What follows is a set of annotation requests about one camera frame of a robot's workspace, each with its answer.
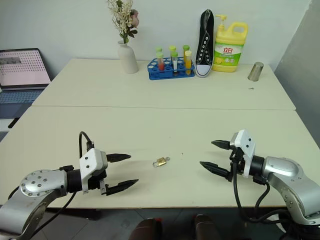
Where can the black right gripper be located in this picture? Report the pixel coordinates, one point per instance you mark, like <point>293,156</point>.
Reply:
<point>237,162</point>

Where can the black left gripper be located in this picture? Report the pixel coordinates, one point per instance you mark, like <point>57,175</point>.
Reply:
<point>96,181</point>

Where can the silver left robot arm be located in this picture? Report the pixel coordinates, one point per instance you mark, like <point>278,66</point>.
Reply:
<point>37,186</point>

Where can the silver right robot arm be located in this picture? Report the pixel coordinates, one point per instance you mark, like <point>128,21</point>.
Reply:
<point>292,180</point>

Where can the small brass padlock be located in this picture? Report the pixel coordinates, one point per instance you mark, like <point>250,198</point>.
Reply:
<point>160,163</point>

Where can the dark rounded shape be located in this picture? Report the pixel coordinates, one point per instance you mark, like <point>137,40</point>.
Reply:
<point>146,228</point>
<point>205,227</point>

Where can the stainless steel cup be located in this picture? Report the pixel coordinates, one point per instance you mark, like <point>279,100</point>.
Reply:
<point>255,72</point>

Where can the blue test tube rack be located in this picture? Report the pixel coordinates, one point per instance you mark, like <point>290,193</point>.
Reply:
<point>170,73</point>

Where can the yellow cap tube orange liquid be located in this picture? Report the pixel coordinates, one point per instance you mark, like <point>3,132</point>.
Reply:
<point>188,62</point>

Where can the green cap tube white label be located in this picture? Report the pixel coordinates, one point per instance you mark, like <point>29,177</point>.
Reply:
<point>175,62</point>

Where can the yellow dish soap bottle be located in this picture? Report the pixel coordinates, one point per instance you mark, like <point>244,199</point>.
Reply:
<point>228,50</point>

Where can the black canvas sneaker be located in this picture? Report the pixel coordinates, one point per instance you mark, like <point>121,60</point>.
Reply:
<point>205,50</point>

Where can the green cap tube red liquid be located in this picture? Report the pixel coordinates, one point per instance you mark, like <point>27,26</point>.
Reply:
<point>161,63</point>

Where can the green cap test tube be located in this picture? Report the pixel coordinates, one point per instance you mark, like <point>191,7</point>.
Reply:
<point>186,48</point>
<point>159,49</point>

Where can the white ceramic vase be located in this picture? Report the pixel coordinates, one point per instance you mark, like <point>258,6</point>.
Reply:
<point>127,58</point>

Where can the green cap tube yellow liquid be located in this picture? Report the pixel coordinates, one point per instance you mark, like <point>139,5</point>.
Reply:
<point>172,51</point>

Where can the open grey laptop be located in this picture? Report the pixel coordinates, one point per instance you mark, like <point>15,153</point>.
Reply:
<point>20,75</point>

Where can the dried flower bouquet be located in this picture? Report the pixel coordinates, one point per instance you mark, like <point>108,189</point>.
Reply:
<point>123,20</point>

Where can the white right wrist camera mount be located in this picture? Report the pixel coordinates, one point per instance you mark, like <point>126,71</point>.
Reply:
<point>246,147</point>

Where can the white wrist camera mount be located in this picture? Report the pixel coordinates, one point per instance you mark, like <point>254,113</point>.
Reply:
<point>91,160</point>
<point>246,147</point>

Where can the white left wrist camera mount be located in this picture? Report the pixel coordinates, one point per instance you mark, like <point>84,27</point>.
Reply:
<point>91,160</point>

